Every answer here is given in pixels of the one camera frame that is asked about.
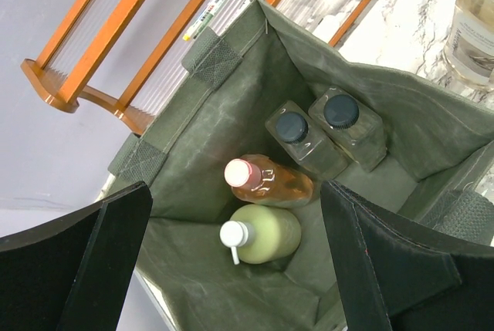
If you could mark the white eraser case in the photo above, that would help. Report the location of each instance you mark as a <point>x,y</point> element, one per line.
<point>327,27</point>

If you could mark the orange bottle pink cap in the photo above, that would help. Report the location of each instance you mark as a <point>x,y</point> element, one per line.
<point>257,179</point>

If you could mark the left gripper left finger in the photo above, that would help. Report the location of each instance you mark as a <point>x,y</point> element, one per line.
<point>73,272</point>

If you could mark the clear square bottle black caps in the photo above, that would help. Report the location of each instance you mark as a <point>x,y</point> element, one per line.
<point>354,127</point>

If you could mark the green canvas bag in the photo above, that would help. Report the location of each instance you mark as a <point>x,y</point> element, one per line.
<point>439,146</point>

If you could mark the green lotion pump bottle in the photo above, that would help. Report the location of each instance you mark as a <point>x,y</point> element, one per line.
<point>257,234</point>

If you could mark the wooden shelf rack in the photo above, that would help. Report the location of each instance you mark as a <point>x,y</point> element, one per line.
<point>105,51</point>

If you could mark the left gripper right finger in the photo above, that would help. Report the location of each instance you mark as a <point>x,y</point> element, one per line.
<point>395,274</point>

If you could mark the amber mouthwash bottle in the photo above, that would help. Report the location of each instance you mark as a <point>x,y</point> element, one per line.
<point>468,49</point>

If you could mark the green marker pen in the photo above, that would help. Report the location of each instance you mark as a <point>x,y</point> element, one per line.
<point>205,17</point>

